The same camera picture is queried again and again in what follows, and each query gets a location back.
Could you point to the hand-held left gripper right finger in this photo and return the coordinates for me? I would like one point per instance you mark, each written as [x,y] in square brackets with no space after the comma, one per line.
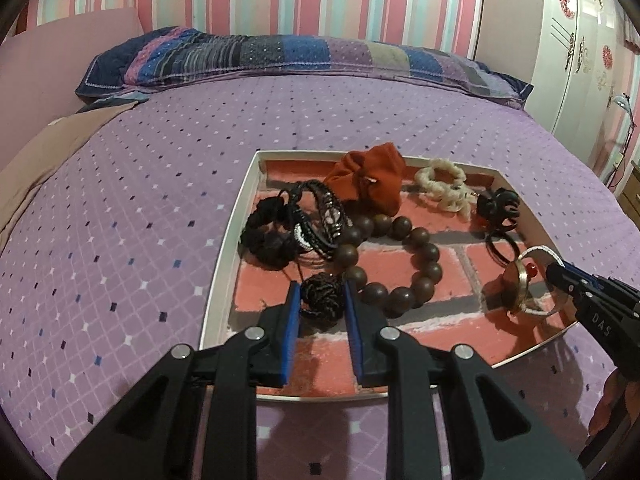
[356,340]

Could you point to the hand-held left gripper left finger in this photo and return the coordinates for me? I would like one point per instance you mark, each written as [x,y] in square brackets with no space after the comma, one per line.
[291,340]

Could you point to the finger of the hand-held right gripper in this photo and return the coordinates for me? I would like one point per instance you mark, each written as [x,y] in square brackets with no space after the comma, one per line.
[562,280]
[607,286]

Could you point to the brick-print tray box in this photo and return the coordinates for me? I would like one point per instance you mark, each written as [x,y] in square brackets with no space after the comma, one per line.
[450,325]

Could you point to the black hair claw clip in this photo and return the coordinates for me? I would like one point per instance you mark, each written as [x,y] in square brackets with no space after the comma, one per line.
[495,207]

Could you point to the black scrunchie with charm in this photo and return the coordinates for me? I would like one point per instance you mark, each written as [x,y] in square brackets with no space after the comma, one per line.
[262,245]

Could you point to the person's right hand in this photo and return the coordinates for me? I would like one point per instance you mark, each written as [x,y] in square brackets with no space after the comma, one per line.
[607,402]

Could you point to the wooden nightstand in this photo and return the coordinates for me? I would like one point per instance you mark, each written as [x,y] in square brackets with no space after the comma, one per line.
[631,195]

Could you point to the cream knitted scrunchie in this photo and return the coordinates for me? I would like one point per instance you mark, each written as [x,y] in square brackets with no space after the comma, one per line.
[440,192]

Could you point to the orange fabric scrunchie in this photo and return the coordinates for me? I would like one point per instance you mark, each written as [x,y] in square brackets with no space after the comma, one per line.
[372,180]

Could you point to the desk lamp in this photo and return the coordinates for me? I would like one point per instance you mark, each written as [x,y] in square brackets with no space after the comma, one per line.
[622,102]

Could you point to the white floral wardrobe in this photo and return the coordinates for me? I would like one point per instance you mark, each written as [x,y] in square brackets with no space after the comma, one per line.
[575,60]

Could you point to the patchwork striped pillow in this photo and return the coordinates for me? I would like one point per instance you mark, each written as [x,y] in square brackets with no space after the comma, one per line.
[280,55]

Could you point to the tan blanket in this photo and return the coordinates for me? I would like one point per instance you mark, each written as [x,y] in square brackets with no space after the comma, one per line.
[45,155]

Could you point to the pink headboard cushion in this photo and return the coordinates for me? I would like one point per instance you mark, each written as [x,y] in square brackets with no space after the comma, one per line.
[55,65]

